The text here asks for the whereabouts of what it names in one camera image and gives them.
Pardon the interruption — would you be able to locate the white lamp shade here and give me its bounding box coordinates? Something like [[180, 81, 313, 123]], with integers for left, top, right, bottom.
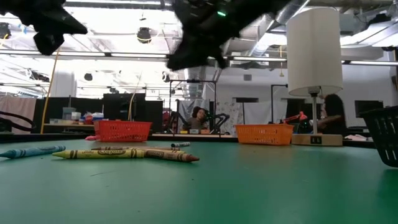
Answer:
[[285, 7, 344, 97]]

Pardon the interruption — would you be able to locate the red desk lamp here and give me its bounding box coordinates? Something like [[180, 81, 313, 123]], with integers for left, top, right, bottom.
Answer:
[[282, 111, 309, 124]]

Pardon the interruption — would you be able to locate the yellow-green Crayola crayon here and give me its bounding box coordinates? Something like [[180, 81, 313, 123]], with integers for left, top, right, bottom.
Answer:
[[52, 149, 146, 160]]

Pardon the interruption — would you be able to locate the black cable loop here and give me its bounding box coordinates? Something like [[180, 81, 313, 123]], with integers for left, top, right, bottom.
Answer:
[[0, 110, 37, 133]]

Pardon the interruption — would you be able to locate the black monitor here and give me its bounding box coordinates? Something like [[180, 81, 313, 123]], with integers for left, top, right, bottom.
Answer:
[[354, 100, 384, 118]]

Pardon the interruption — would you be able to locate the white cloth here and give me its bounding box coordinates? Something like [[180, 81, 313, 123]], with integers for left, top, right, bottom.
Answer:
[[243, 101, 289, 125]]

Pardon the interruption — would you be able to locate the metal lamp stem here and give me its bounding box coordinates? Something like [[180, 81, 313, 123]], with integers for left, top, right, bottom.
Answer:
[[307, 86, 321, 135]]

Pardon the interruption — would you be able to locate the black partition panel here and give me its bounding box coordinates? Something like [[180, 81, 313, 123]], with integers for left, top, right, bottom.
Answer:
[[102, 92, 164, 123]]

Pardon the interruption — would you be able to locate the clear plastic bin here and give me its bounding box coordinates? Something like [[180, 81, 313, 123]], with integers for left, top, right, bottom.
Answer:
[[62, 106, 77, 121]]

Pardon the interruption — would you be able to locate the grey cloth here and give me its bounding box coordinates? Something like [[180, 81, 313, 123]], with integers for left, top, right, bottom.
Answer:
[[178, 98, 210, 125]]

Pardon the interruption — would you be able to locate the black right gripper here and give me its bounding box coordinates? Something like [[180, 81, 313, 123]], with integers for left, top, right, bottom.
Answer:
[[166, 0, 244, 72]]

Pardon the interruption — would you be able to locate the pink paper sheet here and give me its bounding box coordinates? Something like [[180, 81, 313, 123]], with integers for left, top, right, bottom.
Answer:
[[343, 133, 371, 142]]

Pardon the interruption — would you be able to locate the pink cloth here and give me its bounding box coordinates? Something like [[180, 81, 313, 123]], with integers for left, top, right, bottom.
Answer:
[[0, 95, 38, 135]]

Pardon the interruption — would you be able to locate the silver air duct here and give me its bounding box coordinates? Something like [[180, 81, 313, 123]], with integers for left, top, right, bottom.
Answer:
[[248, 0, 312, 58]]

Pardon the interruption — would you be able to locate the black metal frame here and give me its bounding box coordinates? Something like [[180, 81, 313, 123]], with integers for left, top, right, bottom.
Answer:
[[169, 79, 218, 134], [270, 83, 289, 124]]

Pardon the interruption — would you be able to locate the black plastic basket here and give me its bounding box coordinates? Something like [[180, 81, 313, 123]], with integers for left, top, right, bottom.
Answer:
[[356, 105, 398, 169]]

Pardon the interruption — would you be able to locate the red plastic basket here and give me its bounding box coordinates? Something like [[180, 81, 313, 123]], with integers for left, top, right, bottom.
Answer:
[[93, 119, 153, 143]]

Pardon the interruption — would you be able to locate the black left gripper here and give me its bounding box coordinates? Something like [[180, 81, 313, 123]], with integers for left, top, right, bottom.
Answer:
[[0, 0, 89, 57]]

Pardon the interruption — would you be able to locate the orange plastic basket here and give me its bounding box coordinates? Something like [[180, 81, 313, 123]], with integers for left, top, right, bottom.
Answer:
[[234, 124, 294, 146]]

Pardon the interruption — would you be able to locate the floral cloth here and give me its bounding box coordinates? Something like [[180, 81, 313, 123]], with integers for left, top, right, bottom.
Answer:
[[215, 101, 246, 131]]

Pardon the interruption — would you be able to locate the black curtain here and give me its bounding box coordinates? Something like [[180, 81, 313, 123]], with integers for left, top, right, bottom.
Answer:
[[30, 96, 104, 134]]

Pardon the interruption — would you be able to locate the wooden lamp base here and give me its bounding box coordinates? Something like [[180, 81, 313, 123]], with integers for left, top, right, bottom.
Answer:
[[290, 133, 343, 147]]

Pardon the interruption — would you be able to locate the person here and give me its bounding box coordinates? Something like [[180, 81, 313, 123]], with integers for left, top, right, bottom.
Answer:
[[316, 93, 348, 137], [185, 106, 210, 131]]

